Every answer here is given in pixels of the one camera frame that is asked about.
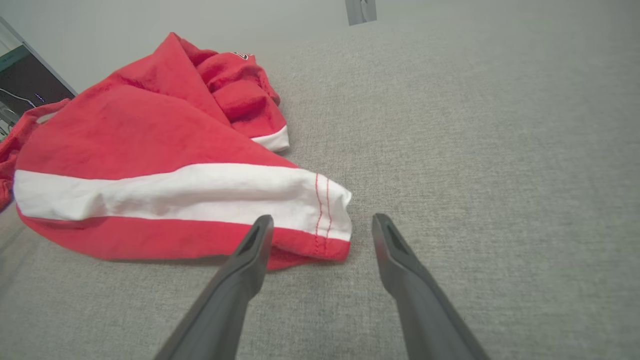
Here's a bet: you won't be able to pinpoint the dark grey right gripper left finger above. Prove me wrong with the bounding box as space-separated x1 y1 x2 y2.
152 215 275 360

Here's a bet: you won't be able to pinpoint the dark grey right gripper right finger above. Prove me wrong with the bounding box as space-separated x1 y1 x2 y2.
372 214 491 360

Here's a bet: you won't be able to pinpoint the red shorts with white stripe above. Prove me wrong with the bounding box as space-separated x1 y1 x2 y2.
12 32 353 273

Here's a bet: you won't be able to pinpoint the red basketball jersey white sleeves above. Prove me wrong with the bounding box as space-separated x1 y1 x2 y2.
0 98 71 211

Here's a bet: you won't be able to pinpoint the grey partition post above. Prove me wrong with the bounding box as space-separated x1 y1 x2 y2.
345 0 377 26

